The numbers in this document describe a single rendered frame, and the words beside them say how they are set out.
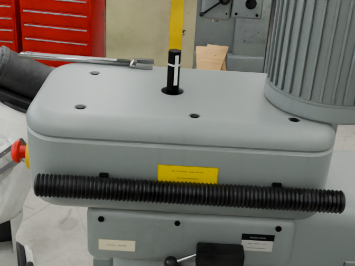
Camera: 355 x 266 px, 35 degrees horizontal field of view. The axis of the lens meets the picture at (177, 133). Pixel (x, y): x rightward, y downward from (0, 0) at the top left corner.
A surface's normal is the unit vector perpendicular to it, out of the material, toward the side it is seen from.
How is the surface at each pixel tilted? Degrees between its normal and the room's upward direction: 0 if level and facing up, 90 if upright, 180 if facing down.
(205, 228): 90
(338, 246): 90
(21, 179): 86
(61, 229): 0
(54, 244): 0
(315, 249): 90
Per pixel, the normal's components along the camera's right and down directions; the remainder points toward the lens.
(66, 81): 0.06, -0.89
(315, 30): -0.61, 0.33
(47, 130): -0.29, 0.26
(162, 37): -0.01, 0.44
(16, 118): 0.47, -0.68
